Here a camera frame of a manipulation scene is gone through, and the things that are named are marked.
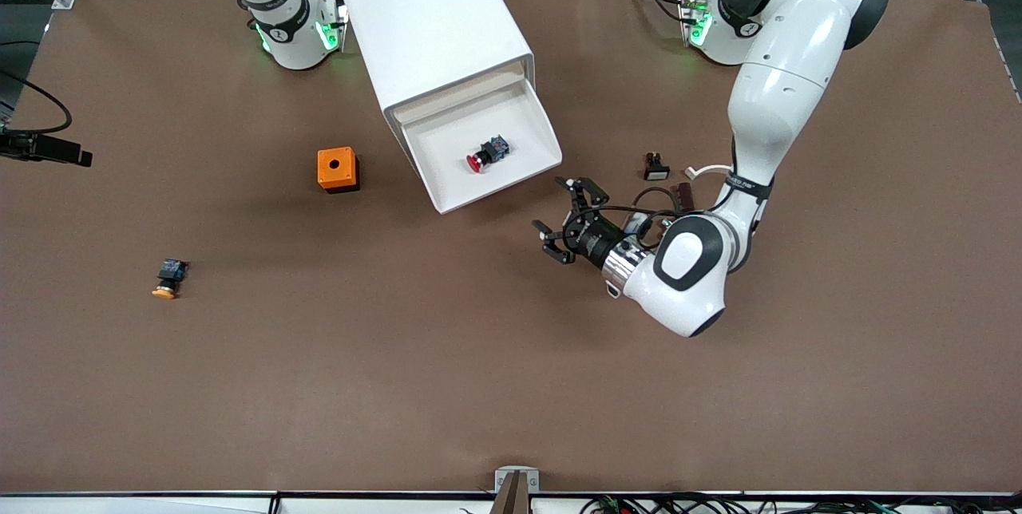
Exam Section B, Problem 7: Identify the orange box with hole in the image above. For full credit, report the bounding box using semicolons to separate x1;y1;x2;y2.
317;147;361;194

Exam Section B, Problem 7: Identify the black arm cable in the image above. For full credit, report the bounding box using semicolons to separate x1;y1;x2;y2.
0;67;74;136
631;139;739;251

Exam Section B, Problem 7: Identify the yellow push button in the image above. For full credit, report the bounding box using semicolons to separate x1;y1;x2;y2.
151;259;191;301

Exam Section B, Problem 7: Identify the black cable bundle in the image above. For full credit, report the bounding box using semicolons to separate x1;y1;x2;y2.
579;492;1022;514

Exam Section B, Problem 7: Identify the white table edge rail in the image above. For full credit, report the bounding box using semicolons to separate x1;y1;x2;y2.
0;490;1022;514

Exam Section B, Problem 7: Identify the grey metal edge bracket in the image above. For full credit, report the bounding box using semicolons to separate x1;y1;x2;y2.
494;466;541;514

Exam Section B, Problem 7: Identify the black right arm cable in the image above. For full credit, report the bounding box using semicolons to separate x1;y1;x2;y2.
0;67;74;136

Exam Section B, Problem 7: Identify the brown table mat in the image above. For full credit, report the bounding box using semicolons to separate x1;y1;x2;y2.
0;0;1022;495

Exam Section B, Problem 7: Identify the red push button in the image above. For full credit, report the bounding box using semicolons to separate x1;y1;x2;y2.
466;134;511;175

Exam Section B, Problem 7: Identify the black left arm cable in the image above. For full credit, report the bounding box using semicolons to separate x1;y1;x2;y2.
631;139;739;251

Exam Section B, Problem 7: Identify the white drawer cabinet shell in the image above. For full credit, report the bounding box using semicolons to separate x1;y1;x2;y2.
335;0;537;180

